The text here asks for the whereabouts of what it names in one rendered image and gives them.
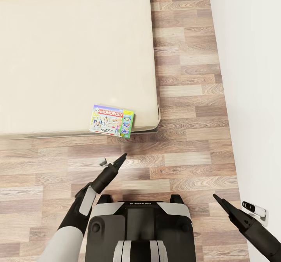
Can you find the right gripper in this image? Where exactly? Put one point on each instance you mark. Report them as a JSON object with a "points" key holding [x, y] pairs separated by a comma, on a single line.
{"points": [[251, 229]]}

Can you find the robot trunk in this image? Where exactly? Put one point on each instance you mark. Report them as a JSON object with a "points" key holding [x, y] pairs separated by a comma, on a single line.
{"points": [[140, 251]]}

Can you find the bed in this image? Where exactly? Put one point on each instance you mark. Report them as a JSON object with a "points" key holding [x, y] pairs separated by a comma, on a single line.
{"points": [[58, 58]]}

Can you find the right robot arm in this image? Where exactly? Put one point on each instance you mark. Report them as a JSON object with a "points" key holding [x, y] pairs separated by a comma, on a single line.
{"points": [[252, 227]]}

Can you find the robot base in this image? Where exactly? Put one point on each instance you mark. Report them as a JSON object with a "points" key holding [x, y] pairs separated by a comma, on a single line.
{"points": [[140, 221]]}

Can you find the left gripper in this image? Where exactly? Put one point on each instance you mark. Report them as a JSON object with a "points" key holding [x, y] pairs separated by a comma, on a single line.
{"points": [[107, 175]]}

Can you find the board game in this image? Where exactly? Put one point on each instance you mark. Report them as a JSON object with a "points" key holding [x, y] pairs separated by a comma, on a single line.
{"points": [[111, 121]]}

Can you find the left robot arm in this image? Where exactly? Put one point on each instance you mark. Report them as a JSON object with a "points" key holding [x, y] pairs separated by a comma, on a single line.
{"points": [[66, 244]]}

